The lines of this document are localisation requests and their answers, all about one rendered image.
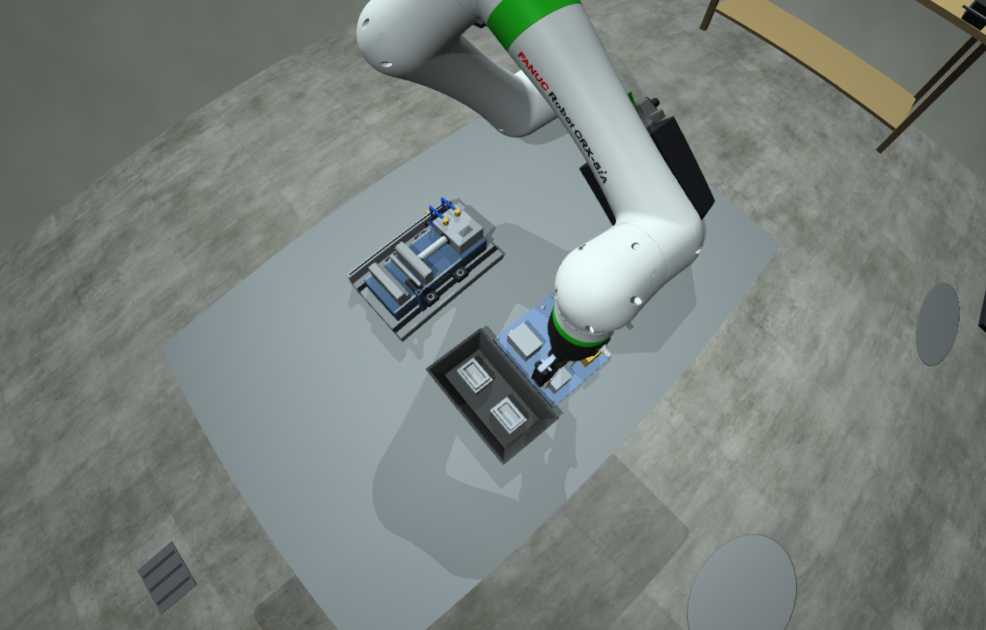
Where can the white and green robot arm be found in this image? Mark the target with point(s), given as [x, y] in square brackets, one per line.
[657, 234]

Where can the yellow rectangular block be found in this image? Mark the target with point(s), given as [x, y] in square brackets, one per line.
[587, 361]

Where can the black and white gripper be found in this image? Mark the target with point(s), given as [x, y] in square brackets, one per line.
[544, 370]

